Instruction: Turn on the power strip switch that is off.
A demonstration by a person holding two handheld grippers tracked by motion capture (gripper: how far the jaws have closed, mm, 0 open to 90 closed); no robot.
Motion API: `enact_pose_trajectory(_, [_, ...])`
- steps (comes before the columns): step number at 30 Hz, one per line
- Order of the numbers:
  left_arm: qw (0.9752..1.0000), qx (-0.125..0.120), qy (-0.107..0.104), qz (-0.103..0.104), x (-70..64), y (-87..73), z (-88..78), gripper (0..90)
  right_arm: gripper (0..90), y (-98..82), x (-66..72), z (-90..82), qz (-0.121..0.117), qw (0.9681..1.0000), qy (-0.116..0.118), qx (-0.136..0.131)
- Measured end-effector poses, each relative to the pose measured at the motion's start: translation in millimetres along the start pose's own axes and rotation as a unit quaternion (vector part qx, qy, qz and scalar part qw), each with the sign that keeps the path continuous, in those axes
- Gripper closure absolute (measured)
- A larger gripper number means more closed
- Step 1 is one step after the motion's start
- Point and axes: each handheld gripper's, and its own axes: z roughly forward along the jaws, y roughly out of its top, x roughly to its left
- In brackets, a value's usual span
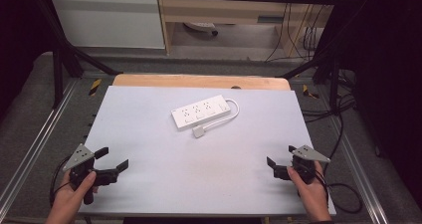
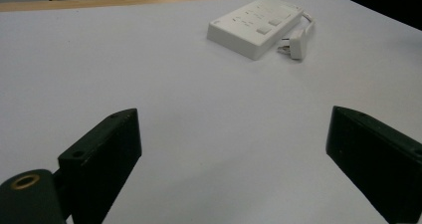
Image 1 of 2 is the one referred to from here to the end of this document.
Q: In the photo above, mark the white cabinet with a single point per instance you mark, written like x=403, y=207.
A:
x=106, y=21

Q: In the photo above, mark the wooden table board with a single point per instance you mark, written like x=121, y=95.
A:
x=199, y=82

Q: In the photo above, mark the white floor power strip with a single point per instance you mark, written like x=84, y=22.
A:
x=202, y=26

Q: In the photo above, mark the light wooden desk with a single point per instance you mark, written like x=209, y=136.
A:
x=225, y=10

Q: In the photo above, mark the aluminium rail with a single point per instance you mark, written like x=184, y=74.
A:
x=356, y=164
x=36, y=144

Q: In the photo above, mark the person's left hand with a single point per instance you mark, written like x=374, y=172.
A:
x=66, y=200

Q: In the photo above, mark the white plug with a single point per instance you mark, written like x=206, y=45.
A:
x=198, y=131

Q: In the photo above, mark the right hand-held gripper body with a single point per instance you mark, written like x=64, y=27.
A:
x=308, y=155

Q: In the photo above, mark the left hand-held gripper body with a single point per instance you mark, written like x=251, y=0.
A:
x=79, y=156

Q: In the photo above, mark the black curtain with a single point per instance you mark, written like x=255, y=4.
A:
x=20, y=35
x=384, y=68

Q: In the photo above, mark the black metal stand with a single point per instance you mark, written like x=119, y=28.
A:
x=58, y=74
x=333, y=81

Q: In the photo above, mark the person's right hand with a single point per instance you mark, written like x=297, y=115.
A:
x=315, y=197

